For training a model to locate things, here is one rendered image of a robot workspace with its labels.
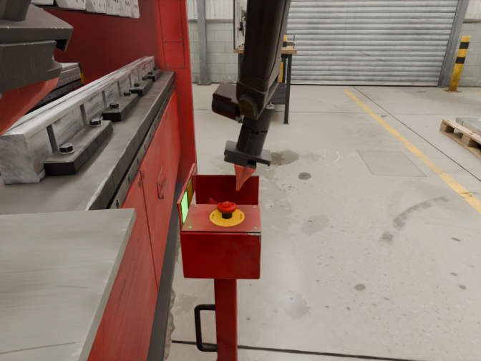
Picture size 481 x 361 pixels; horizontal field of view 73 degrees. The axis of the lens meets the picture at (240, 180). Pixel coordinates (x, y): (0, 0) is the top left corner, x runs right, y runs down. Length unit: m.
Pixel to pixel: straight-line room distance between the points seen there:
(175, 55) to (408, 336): 2.00
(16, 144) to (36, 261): 0.46
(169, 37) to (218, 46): 5.24
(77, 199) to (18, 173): 0.14
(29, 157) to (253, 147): 0.41
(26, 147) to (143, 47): 1.73
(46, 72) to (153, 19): 2.14
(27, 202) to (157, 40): 1.81
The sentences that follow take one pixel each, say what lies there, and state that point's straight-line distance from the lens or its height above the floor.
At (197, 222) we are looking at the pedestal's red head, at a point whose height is 0.78.
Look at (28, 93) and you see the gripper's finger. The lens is 0.19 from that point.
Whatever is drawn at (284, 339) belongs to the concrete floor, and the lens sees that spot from 1.46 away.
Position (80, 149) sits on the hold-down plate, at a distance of 0.75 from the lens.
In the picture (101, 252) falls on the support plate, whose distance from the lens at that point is 0.23.
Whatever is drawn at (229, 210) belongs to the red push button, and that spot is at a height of 0.81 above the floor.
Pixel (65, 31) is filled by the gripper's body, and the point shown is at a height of 1.13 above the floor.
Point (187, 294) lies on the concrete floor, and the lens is 1.63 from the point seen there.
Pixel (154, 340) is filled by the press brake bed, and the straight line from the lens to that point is 1.42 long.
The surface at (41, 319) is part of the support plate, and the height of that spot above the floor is 1.00.
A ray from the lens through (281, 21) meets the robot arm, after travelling 0.51.
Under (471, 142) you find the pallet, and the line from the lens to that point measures 4.08.
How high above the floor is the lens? 1.13
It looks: 25 degrees down
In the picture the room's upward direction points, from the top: straight up
